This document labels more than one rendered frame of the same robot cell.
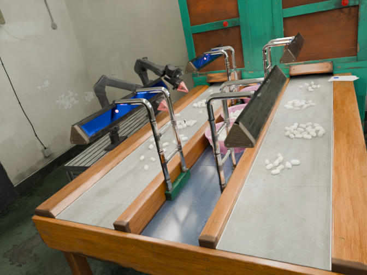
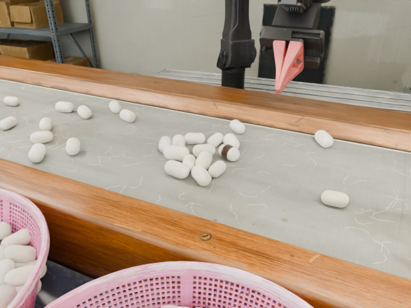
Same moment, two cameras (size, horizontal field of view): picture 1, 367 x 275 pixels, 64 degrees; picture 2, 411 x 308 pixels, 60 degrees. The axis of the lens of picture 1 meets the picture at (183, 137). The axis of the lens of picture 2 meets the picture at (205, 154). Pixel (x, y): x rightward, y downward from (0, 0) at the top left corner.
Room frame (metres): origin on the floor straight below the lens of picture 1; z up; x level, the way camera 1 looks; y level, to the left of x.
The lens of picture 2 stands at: (1.69, -0.49, 1.00)
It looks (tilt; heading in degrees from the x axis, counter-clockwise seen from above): 28 degrees down; 85
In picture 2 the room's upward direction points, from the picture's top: straight up
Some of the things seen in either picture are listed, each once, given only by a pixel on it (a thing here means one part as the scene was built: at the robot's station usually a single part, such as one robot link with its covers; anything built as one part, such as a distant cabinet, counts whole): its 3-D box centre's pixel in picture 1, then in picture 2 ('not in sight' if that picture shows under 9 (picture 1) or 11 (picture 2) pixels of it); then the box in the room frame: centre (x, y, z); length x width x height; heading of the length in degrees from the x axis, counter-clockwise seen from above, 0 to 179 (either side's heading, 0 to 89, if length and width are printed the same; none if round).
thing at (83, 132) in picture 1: (127, 104); not in sight; (1.21, 0.20, 1.08); 0.62 x 0.08 x 0.07; 150
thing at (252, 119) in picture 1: (261, 96); not in sight; (0.93, -0.29, 1.08); 0.62 x 0.08 x 0.07; 150
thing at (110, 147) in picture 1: (114, 138); (232, 81); (1.84, 0.45, 0.71); 0.20 x 0.07 x 0.08; 155
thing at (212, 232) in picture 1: (265, 130); not in sight; (1.46, -0.45, 0.71); 1.81 x 0.05 x 0.11; 150
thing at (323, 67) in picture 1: (310, 68); not in sight; (2.13, -1.03, 0.83); 0.30 x 0.06 x 0.07; 60
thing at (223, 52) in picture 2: (113, 129); (236, 58); (1.85, 0.44, 0.77); 0.09 x 0.06 x 0.06; 16
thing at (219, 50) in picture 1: (222, 81); not in sight; (2.01, -0.34, 0.90); 0.20 x 0.19 x 0.45; 150
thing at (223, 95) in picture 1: (243, 144); not in sight; (0.97, -0.21, 0.90); 0.20 x 0.19 x 0.45; 150
